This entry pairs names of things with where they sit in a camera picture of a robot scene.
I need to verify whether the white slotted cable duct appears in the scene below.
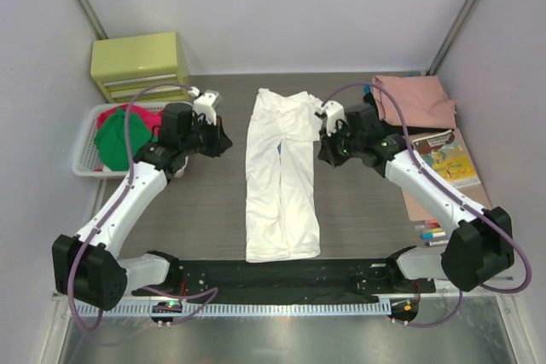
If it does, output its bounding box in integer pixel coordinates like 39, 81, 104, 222
72, 300, 392, 318

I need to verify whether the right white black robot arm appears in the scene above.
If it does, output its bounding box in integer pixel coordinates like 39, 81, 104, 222
316, 101, 514, 292

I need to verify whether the white plastic basket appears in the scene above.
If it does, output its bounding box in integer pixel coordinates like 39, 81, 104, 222
70, 102, 189, 178

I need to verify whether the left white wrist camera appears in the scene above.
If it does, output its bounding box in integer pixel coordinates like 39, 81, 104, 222
188, 87, 222, 125

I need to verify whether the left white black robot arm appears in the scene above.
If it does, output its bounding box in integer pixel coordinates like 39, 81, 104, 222
52, 92, 232, 310

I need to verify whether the yellow picture book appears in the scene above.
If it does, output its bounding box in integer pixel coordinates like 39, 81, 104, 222
413, 130, 480, 188

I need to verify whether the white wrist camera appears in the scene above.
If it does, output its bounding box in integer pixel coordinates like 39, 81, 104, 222
315, 101, 346, 136
188, 87, 222, 125

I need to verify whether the green t shirt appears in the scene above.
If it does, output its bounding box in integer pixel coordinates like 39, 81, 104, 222
93, 108, 157, 171

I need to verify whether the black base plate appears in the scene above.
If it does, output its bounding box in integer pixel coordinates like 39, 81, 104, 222
156, 258, 436, 305

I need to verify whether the yellow-green drawer box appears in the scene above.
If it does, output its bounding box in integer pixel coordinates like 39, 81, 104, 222
90, 32, 189, 103

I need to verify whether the dark blue marker pen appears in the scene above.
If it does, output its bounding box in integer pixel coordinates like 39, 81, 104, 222
425, 240, 449, 247

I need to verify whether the pink folded t shirt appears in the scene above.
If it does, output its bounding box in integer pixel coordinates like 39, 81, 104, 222
372, 76, 456, 129

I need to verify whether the red marker pen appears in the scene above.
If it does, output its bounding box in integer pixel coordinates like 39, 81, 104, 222
415, 220, 440, 229

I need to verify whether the brown cardboard sheet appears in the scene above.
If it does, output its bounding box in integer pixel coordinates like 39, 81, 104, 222
400, 127, 491, 222

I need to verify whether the red t shirt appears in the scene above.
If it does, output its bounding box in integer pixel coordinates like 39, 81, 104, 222
96, 103, 189, 173

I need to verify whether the black folded t shirt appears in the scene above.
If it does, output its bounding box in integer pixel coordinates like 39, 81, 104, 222
363, 85, 447, 136

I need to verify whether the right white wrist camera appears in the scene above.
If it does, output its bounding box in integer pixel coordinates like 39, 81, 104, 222
315, 101, 346, 136

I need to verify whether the white printed t shirt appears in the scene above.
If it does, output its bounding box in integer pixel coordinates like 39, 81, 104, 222
245, 88, 321, 263

